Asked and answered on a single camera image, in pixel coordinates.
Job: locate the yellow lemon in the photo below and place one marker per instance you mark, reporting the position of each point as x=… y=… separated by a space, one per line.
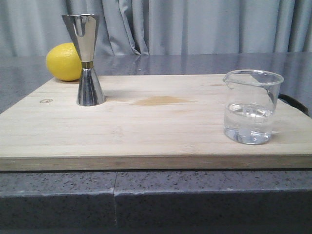
x=64 y=63

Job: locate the grey curtain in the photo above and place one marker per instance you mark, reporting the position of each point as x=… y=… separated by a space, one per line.
x=160 y=27

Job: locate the steel double jigger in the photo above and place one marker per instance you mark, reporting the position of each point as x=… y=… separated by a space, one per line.
x=83 y=30

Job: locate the clear glass beaker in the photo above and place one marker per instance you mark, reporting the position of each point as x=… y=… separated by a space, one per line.
x=250 y=105

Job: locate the wooden cutting board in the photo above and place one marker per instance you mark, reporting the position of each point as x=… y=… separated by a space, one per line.
x=146 y=122

